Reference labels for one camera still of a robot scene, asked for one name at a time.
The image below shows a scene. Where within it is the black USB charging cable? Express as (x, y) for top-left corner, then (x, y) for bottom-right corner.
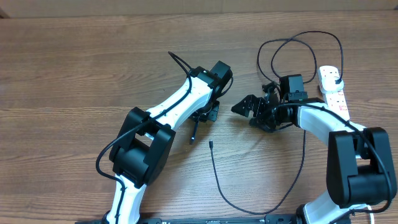
(208, 30), (345, 216)

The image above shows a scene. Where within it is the Galaxy smartphone with teal screen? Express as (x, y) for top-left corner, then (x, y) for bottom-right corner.
(190, 120), (199, 145)

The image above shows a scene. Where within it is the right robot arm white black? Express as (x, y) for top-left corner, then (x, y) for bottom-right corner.
(231, 75), (397, 223)

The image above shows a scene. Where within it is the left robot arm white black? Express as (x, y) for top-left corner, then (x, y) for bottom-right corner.
(101, 61), (233, 223)

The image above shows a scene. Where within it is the white charger plug adapter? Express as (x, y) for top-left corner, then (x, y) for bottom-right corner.
(319, 77), (345, 94)

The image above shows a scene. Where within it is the white power strip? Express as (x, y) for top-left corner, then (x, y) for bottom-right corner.
(317, 65), (351, 122)

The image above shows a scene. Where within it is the white power strip cord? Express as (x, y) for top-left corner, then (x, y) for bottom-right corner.
(365, 203), (375, 224)

